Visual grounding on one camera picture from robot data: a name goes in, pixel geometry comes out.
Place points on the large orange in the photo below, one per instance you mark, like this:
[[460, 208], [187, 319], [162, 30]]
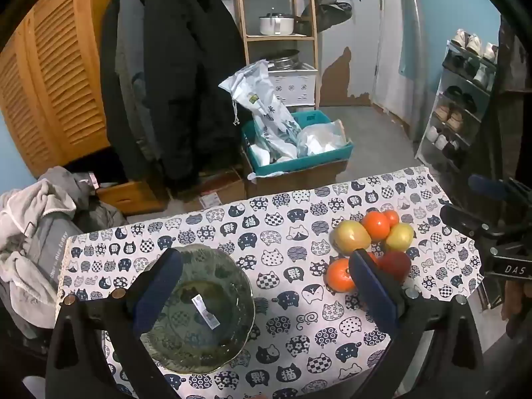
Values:
[[376, 224]]

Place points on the person's right hand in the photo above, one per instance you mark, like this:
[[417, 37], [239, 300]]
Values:
[[513, 299]]

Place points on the white printed plastic bag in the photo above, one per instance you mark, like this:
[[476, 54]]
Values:
[[266, 104]]

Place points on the steel pot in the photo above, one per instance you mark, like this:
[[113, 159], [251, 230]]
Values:
[[284, 61]]

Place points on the teal crate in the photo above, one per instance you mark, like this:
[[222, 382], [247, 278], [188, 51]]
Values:
[[316, 160]]

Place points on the silver metal panel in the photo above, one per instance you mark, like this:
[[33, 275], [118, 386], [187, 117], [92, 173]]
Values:
[[411, 29]]

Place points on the dark red apple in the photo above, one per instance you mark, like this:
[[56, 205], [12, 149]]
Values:
[[395, 266]]

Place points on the wooden drawer box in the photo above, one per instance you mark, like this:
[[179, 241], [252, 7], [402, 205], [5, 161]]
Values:
[[129, 197]]

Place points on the wooden louvered cabinet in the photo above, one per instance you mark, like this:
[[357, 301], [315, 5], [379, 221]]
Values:
[[54, 83]]

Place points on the green glass bowl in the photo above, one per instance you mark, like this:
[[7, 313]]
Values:
[[203, 274]]

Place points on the black coat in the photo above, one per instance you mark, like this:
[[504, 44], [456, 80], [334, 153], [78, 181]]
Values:
[[187, 70]]

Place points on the grey hanging bags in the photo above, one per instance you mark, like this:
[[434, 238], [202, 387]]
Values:
[[328, 12]]

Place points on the green apple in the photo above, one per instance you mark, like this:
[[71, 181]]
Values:
[[400, 237]]

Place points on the white patterned storage box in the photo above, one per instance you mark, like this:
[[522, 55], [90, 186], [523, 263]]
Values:
[[297, 87]]

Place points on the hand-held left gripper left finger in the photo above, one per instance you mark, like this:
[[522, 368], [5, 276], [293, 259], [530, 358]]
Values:
[[160, 291]]

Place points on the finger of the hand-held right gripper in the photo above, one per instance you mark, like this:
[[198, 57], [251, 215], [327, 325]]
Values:
[[486, 187], [465, 220]]

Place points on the grey jacket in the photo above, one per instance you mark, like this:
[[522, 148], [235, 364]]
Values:
[[129, 70]]

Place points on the yellow apple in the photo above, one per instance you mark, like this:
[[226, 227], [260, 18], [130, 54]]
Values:
[[351, 237]]

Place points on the grey shoe rack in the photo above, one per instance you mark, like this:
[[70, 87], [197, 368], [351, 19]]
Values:
[[484, 93]]

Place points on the pile of grey clothes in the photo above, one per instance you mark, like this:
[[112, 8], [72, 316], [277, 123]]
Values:
[[37, 224]]

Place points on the white pot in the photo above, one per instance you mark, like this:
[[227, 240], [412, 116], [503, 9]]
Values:
[[272, 25]]

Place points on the wooden shelf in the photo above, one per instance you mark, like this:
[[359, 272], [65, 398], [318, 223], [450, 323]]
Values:
[[241, 8]]

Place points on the clear plastic bag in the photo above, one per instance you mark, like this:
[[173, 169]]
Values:
[[320, 139]]

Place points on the white door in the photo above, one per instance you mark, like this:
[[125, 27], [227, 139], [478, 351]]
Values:
[[388, 50]]

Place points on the medium orange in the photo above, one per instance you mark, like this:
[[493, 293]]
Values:
[[338, 276]]

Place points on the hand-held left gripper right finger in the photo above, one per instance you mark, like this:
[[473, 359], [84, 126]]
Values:
[[376, 295]]

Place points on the small orange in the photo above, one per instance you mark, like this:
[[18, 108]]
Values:
[[392, 217]]

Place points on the group of shoes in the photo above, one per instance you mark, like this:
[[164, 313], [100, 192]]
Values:
[[461, 39]]

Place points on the large cardboard box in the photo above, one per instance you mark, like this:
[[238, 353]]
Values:
[[299, 178]]

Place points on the cat print tablecloth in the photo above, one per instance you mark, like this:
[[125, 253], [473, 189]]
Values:
[[282, 224]]

